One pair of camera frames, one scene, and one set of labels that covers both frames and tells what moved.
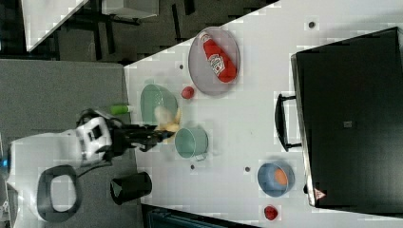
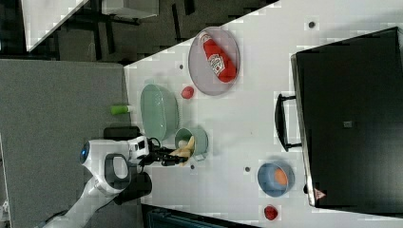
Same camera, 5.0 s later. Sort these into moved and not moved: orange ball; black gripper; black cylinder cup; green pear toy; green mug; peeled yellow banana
Moved: black gripper; peeled yellow banana
Not moved: orange ball; green pear toy; black cylinder cup; green mug
